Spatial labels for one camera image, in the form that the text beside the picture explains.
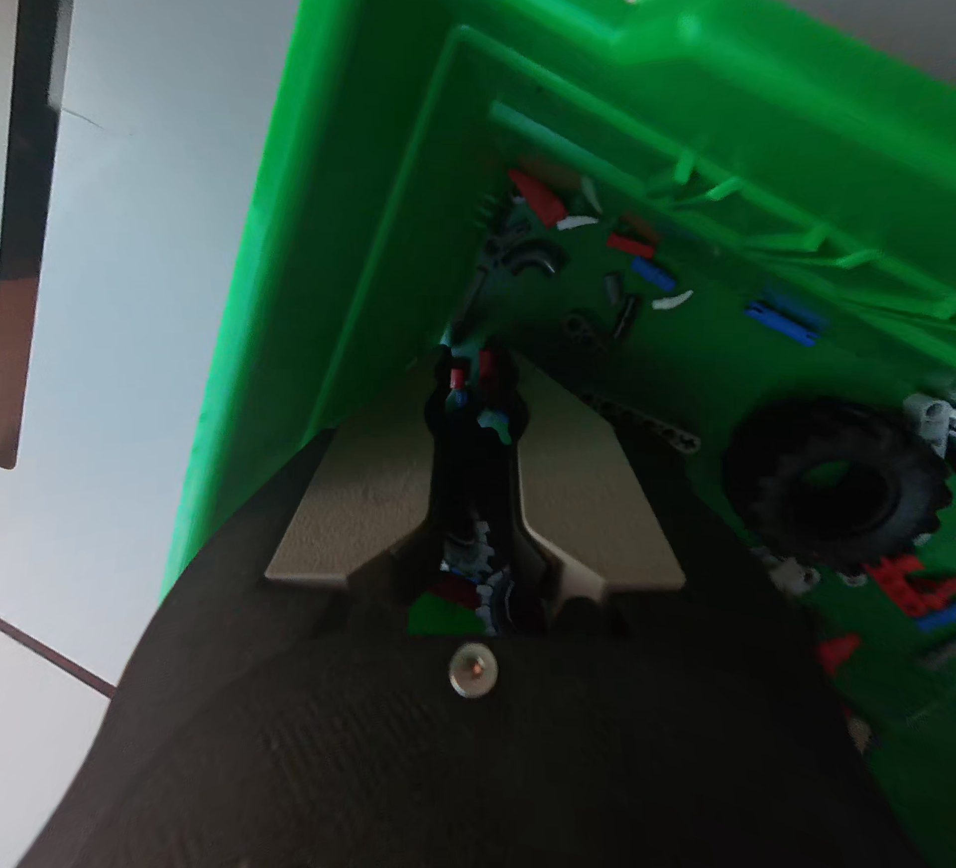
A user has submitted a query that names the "small red lego pin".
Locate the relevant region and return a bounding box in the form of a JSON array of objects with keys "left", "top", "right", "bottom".
[{"left": 444, "top": 341, "right": 516, "bottom": 445}]

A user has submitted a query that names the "pile of small lego pieces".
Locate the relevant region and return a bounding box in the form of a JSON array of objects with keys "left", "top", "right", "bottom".
[{"left": 441, "top": 166, "right": 956, "bottom": 669}]

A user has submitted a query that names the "black lego tyre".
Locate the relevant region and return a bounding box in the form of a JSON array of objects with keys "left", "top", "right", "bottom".
[{"left": 720, "top": 396, "right": 953, "bottom": 574}]

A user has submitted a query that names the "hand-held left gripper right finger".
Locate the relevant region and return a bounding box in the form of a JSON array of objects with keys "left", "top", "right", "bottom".
[{"left": 510, "top": 351, "right": 688, "bottom": 605}]

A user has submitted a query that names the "green plastic bin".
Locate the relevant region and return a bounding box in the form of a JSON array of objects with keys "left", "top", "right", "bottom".
[{"left": 160, "top": 0, "right": 956, "bottom": 868}]

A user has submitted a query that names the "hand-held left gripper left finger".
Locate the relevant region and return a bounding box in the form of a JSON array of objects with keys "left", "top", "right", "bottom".
[{"left": 263, "top": 351, "right": 451, "bottom": 593}]

